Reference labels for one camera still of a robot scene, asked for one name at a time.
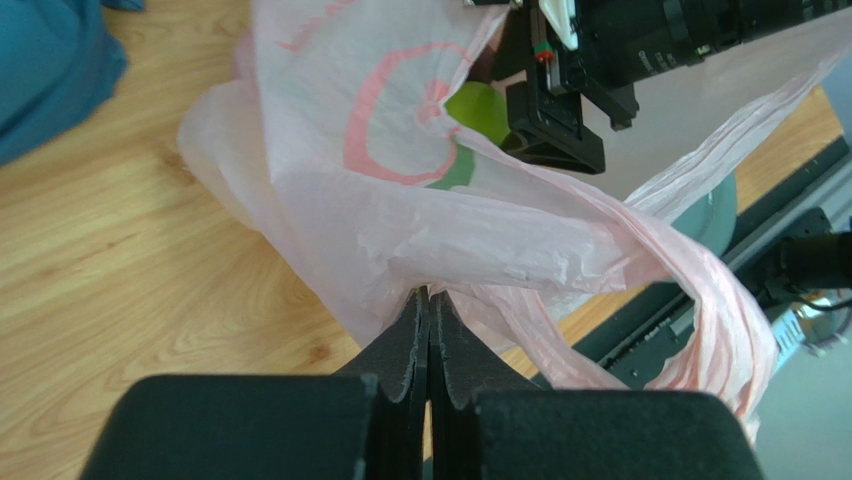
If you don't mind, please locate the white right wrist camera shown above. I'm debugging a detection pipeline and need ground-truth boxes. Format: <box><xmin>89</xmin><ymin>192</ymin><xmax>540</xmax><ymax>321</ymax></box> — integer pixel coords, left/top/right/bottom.
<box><xmin>538</xmin><ymin>0</ymin><xmax>579</xmax><ymax>51</ymax></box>

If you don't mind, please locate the green fake apple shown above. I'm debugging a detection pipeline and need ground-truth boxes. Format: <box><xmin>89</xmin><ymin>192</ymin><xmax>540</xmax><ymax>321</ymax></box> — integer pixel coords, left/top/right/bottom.
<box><xmin>445</xmin><ymin>81</ymin><xmax>511</xmax><ymax>146</ymax></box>

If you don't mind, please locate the pink translucent plastic bag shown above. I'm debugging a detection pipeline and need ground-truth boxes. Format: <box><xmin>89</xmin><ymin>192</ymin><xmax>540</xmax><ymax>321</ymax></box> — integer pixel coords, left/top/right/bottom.
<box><xmin>178</xmin><ymin>1</ymin><xmax>851</xmax><ymax>437</ymax></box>

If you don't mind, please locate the aluminium frame rail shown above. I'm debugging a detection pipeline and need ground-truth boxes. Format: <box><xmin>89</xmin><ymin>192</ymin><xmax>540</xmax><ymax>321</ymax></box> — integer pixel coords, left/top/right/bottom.
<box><xmin>668</xmin><ymin>169</ymin><xmax>852</xmax><ymax>374</ymax></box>

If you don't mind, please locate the grey round plate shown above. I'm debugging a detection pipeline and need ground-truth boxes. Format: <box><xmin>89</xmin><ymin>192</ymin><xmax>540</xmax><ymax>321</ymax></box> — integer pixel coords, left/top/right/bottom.
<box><xmin>672</xmin><ymin>173</ymin><xmax>738</xmax><ymax>256</ymax></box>

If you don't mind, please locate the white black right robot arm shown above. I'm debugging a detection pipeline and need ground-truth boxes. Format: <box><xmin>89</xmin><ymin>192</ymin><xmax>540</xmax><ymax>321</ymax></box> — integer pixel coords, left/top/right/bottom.
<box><xmin>491</xmin><ymin>0</ymin><xmax>849</xmax><ymax>174</ymax></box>

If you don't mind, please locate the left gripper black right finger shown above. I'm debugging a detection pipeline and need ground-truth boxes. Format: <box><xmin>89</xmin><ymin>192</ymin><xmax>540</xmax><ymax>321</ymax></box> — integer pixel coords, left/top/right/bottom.
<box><xmin>429</xmin><ymin>293</ymin><xmax>763</xmax><ymax>479</ymax></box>

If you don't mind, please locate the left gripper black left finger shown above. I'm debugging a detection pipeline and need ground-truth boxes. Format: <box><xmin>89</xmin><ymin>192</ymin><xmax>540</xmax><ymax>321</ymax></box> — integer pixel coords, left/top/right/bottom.
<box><xmin>82</xmin><ymin>289</ymin><xmax>428</xmax><ymax>479</ymax></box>

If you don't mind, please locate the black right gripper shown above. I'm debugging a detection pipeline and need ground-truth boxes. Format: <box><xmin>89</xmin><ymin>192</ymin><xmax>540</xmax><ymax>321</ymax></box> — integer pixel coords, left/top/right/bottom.
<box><xmin>491</xmin><ymin>1</ymin><xmax>639</xmax><ymax>175</ymax></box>

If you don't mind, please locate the blue crumpled cloth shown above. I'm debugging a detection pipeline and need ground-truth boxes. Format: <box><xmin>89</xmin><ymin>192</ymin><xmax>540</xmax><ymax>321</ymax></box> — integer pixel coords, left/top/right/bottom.
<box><xmin>1</xmin><ymin>0</ymin><xmax>146</xmax><ymax>164</ymax></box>

